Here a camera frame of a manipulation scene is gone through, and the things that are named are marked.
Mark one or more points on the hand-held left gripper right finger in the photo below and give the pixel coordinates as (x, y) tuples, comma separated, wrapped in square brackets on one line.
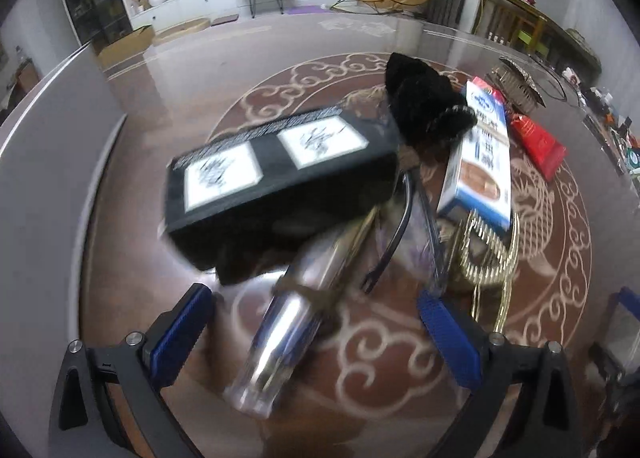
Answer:
[(449, 343)]

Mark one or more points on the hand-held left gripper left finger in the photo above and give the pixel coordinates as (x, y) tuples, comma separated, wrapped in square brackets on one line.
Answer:
[(181, 333)]

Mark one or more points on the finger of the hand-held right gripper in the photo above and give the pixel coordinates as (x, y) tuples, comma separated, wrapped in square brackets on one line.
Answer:
[(629, 299)]

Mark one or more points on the black box with white labels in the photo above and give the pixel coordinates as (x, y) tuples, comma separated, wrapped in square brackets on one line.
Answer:
[(280, 193)]

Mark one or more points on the red packet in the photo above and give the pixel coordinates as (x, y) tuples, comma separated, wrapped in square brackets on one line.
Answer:
[(540, 143)]

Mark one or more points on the white and blue cream box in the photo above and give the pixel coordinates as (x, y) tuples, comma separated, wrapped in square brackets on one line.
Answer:
[(480, 163)]

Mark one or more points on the shiny silver tube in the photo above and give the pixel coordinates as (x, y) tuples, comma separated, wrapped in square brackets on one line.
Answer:
[(280, 338)]

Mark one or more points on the black-framed glasses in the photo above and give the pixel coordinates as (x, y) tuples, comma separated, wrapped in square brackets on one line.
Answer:
[(406, 208)]

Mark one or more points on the pile of small desk clutter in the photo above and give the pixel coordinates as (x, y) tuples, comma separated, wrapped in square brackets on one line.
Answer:
[(617, 133)]

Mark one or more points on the black fuzzy pouch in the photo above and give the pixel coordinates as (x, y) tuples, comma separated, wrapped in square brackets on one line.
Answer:
[(420, 93)]

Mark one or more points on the brown cardboard box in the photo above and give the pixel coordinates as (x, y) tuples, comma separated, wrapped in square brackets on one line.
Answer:
[(125, 46)]

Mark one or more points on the round straw mat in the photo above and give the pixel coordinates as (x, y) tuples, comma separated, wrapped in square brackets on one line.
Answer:
[(181, 29)]

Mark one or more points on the dark floor cushion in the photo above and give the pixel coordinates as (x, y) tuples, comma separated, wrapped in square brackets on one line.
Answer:
[(225, 19)]

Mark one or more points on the white television cabinet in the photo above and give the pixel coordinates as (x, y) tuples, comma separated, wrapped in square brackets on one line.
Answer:
[(200, 1)]

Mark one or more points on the purple floor mat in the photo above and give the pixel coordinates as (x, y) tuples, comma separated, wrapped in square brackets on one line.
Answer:
[(306, 10)]

